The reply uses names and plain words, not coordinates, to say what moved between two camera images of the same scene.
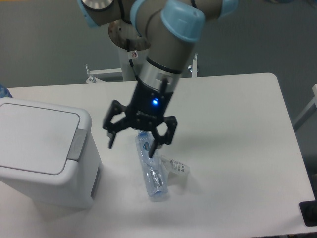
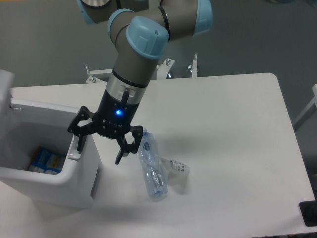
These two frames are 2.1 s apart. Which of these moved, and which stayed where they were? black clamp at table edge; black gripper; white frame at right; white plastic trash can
Moved: black gripper
Stayed: white plastic trash can; black clamp at table edge; white frame at right
